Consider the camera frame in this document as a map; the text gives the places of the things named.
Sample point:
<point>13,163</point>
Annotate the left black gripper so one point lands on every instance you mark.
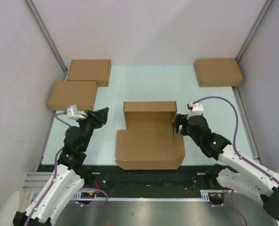
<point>94,119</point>

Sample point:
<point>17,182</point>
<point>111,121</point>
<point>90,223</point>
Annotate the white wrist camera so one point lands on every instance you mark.
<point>73,113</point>
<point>195,109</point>

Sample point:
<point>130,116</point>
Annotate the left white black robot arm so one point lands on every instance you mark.
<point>69,174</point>

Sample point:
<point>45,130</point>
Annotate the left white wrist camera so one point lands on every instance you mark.
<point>73,113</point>

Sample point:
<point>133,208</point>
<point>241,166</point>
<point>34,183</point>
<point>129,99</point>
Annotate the cardboard box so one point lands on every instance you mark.
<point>218,72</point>
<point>97,70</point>
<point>148,141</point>
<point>66,93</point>

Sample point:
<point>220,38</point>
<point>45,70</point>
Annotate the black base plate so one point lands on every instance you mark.
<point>184,182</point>

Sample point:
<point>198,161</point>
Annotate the left aluminium corner post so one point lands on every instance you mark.
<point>45,33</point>

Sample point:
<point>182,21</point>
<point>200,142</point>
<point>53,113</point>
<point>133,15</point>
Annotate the aluminium corner post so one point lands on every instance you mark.
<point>45,33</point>
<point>256,25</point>

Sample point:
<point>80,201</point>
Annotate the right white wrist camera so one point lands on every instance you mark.
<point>195,109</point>

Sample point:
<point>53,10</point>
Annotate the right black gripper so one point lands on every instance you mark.
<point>179,119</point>

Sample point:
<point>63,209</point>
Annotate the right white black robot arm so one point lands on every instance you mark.
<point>238,172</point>

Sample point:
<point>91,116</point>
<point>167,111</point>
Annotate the right aluminium corner post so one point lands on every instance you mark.
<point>256,25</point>

